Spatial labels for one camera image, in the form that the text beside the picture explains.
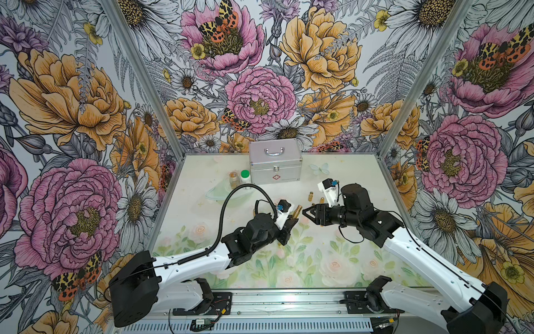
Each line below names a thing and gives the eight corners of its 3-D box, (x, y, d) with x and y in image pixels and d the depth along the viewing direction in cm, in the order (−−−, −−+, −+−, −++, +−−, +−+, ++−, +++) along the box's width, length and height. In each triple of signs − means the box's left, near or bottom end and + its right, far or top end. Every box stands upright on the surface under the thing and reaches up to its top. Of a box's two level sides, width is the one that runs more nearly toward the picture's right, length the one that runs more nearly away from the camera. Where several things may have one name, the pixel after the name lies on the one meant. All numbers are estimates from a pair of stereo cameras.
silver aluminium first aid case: (252, 187, 108) (250, 167, 97) (248, 163, 120) (246, 142, 108) (301, 180, 112) (304, 159, 100) (292, 157, 123) (295, 136, 111)
